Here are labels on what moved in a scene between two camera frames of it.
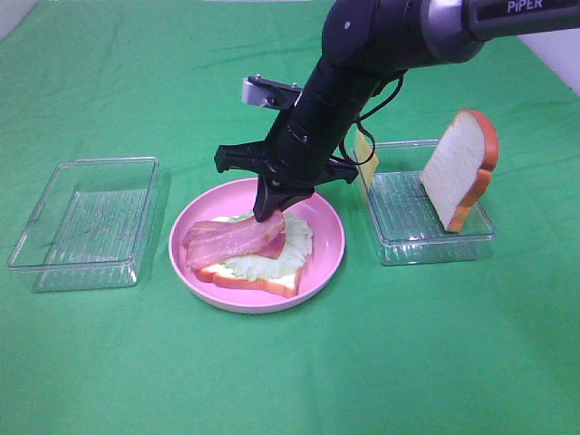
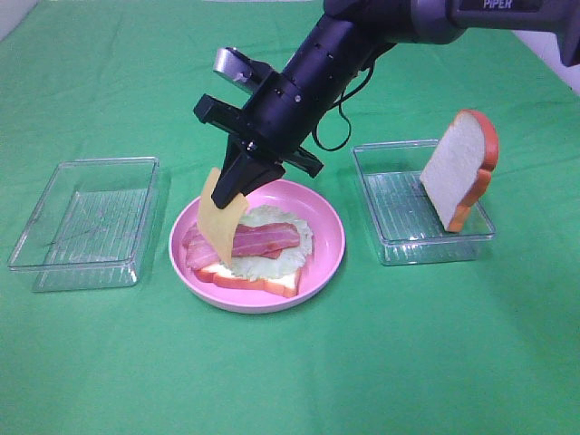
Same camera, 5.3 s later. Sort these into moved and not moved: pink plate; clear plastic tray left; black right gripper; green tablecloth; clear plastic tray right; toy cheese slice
Moved: black right gripper; toy cheese slice
Not moved: pink plate; clear plastic tray right; clear plastic tray left; green tablecloth
